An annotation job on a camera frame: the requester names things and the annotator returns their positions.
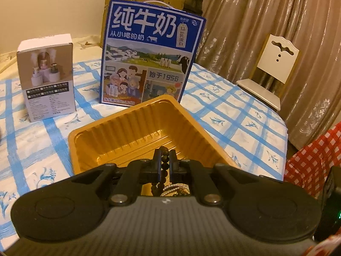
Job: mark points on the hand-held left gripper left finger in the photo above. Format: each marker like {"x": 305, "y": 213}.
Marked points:
{"x": 159, "y": 165}

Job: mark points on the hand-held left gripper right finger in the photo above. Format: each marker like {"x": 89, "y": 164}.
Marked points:
{"x": 172, "y": 166}

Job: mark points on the yellow plastic tray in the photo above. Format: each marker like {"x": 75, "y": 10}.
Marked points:
{"x": 133, "y": 128}

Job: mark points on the small white product box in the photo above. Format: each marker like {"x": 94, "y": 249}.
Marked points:
{"x": 48, "y": 85}

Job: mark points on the white wooden chair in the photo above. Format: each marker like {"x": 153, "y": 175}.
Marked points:
{"x": 277, "y": 58}

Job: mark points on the beige patterned curtain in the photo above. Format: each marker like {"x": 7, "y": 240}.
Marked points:
{"x": 253, "y": 13}

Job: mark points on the blue checked tablecloth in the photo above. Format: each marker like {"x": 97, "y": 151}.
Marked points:
{"x": 48, "y": 144}

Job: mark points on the blue milk carton box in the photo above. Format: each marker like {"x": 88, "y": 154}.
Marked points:
{"x": 149, "y": 45}

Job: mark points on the red checked cloth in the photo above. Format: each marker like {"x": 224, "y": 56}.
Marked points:
{"x": 314, "y": 160}

